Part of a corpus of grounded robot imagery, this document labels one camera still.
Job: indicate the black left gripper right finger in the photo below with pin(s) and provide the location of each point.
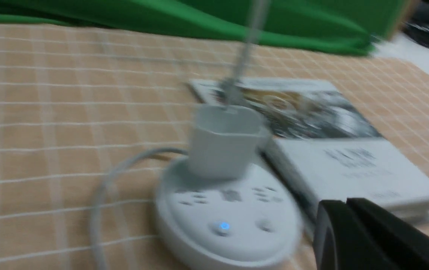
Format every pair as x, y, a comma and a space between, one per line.
405, 245

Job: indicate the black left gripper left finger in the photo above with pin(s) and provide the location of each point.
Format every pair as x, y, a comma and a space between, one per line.
342, 243

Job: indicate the middle white book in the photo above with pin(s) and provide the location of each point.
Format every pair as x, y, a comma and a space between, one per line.
414, 216

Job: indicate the top self-driving book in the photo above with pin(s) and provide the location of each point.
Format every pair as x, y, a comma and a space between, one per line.
327, 150

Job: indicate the green backdrop cloth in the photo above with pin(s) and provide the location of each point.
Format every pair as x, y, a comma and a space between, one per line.
342, 27

